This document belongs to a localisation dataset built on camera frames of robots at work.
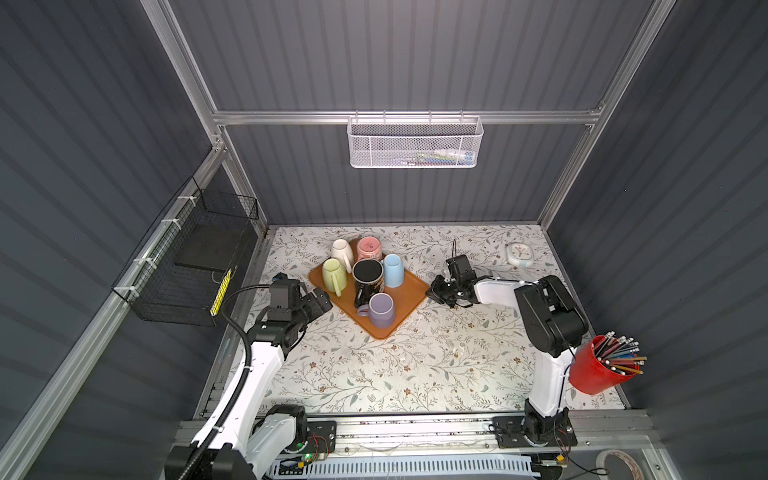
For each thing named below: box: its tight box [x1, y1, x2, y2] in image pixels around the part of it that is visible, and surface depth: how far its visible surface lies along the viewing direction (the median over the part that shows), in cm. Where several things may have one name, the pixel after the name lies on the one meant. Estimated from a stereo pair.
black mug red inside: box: [352, 258, 385, 308], surface depth 94 cm
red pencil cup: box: [569, 331, 647, 395], surface depth 75 cm
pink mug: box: [356, 236, 383, 261], surface depth 101 cm
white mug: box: [331, 239, 354, 274], surface depth 104 cm
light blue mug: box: [381, 253, 405, 288], surface depth 99 cm
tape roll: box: [596, 449, 645, 480], surface depth 71 cm
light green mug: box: [322, 258, 347, 297], surface depth 98 cm
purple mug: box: [357, 292, 395, 329], surface depth 91 cm
